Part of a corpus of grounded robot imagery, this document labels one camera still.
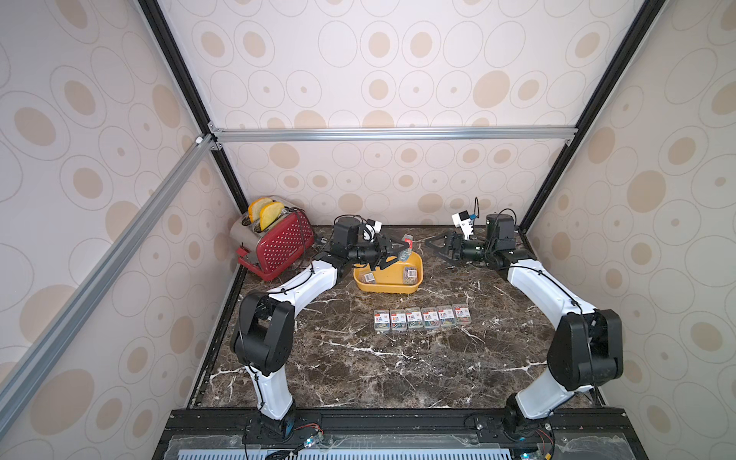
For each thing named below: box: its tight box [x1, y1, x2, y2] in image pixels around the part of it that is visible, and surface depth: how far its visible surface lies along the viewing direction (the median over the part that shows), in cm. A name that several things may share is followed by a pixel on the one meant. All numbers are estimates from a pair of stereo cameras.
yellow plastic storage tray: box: [352, 252, 424, 295], surface depth 104 cm
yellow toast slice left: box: [248, 197, 274, 224], surface depth 99 cm
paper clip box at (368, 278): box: [360, 272, 377, 285], surface depth 104 cm
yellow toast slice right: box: [259, 201, 285, 231], surface depth 97 cm
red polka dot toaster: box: [230, 205, 316, 281], surface depth 99 cm
